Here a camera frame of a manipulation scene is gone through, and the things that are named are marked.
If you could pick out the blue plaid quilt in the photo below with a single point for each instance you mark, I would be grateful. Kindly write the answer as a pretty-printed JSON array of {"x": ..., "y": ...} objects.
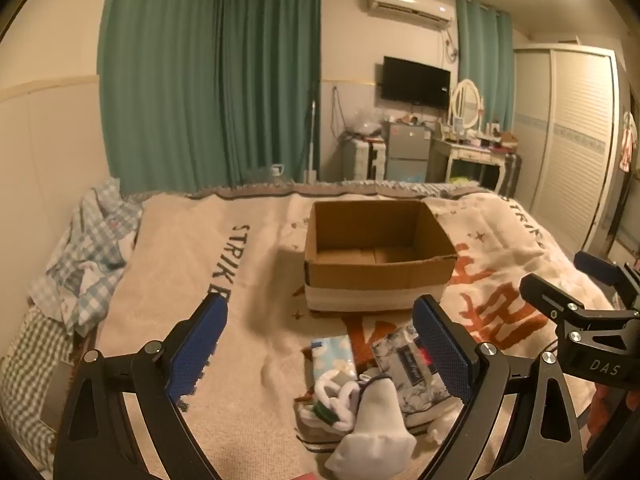
[{"x": 95, "y": 260}]

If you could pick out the white air conditioner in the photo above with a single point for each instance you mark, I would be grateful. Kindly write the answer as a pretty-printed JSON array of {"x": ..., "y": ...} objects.
[{"x": 407, "y": 2}]

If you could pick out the blue cloud-print tissue packet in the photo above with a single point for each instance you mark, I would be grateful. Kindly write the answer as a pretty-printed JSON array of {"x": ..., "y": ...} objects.
[{"x": 332, "y": 355}]

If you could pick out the white dressing table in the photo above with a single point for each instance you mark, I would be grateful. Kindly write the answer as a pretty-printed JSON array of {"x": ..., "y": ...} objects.
[{"x": 467, "y": 152}]

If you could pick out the black wall television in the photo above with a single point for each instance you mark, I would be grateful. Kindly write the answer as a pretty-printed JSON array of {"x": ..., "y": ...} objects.
[{"x": 415, "y": 82}]

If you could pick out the cardboard box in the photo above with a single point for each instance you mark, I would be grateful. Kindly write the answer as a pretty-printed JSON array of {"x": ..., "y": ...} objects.
[{"x": 380, "y": 280}]

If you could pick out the wide green curtain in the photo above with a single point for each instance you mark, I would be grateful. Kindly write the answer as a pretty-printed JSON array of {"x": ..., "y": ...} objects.
[{"x": 210, "y": 80}]

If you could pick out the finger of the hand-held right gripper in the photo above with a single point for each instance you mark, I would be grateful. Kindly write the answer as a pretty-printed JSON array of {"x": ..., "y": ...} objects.
[
  {"x": 597, "y": 267},
  {"x": 545, "y": 295}
]

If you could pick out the clear water jug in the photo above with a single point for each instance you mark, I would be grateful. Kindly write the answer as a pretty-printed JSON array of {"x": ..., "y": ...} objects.
[{"x": 275, "y": 172}]

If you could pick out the printed beige blanket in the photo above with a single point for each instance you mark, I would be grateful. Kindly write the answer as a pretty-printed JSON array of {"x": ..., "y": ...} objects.
[{"x": 225, "y": 270}]

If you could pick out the red and white hanging cloth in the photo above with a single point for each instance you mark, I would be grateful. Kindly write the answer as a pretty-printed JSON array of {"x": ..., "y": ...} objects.
[{"x": 627, "y": 145}]

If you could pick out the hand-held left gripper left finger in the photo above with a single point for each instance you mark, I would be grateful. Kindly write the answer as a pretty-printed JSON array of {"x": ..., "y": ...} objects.
[{"x": 197, "y": 345}]

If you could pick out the white knitted item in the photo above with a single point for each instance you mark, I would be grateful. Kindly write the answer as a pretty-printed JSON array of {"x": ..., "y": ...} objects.
[{"x": 332, "y": 395}]

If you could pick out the narrow green curtain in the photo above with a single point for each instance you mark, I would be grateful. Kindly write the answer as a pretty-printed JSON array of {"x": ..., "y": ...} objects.
[{"x": 485, "y": 65}]

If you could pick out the grey box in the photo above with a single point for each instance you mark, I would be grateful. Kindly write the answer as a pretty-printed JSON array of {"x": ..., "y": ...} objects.
[{"x": 57, "y": 395}]

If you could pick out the white louvred wardrobe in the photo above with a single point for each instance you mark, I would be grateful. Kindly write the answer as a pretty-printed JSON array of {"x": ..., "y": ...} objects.
[{"x": 575, "y": 145}]

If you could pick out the dark plaid cloth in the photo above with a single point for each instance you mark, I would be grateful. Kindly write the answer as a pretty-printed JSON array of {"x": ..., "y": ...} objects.
[{"x": 512, "y": 172}]

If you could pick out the white sock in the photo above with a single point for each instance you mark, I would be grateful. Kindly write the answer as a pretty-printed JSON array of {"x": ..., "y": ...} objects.
[{"x": 377, "y": 425}]

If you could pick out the green checked sheet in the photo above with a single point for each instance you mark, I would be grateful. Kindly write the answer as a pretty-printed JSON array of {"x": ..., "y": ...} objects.
[{"x": 25, "y": 375}]

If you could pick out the white oval mirror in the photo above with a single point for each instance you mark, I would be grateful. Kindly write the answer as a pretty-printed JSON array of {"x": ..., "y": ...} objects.
[{"x": 467, "y": 102}]

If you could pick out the floral wet wipe packet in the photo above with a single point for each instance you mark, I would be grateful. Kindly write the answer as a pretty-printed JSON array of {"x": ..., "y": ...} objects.
[{"x": 405, "y": 365}]

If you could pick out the white ribbed suitcase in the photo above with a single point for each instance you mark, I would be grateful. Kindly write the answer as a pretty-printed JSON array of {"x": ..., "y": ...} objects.
[{"x": 360, "y": 160}]

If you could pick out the clear plastic bag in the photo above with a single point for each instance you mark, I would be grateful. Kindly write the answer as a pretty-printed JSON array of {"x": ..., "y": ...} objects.
[{"x": 365, "y": 122}]

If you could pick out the white mop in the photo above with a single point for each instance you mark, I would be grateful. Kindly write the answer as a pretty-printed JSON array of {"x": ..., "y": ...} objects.
[{"x": 312, "y": 140}]

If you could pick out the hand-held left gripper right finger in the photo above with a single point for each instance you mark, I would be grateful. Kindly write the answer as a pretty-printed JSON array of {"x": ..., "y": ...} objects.
[{"x": 442, "y": 350}]

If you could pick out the grey small fridge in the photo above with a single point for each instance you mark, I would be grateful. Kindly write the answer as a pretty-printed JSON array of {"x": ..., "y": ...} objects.
[{"x": 407, "y": 150}]

